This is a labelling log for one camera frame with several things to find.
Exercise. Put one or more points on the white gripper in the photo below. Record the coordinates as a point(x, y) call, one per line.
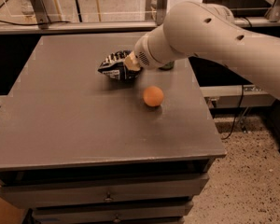
point(142, 54)

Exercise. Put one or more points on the blue chip bag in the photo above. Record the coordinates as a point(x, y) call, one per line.
point(113, 67)

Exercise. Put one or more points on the green soda can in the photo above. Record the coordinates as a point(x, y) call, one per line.
point(168, 66)

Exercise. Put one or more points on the orange ball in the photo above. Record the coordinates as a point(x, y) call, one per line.
point(153, 96)

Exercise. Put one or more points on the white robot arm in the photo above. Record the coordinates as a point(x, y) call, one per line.
point(205, 31)

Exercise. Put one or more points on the grey drawer cabinet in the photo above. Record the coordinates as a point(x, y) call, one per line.
point(63, 121)

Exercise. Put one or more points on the lower grey drawer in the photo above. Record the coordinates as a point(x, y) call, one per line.
point(113, 213)

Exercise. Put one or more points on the grey drawer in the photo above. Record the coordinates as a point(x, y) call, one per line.
point(113, 213)
point(105, 191)

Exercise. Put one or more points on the upper grey drawer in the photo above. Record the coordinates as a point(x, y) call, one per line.
point(105, 191)

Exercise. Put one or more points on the cardboard box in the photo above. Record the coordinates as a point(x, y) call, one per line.
point(9, 214)

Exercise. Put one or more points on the metal frame rail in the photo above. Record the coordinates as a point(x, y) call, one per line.
point(67, 27)

